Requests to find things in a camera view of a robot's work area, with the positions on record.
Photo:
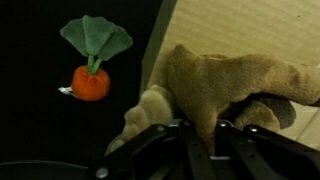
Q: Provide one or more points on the brown plush animal toy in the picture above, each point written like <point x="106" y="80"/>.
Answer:
<point x="250" y="89"/>

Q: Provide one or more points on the cardboard box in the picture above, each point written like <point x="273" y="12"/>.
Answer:
<point x="284" y="29"/>

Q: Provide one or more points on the plush orange radish toy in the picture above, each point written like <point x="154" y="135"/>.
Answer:
<point x="99" y="40"/>

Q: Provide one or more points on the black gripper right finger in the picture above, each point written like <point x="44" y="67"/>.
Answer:
<point x="266" y="155"/>

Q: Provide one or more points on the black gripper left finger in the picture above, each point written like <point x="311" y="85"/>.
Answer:
<point x="154" y="154"/>

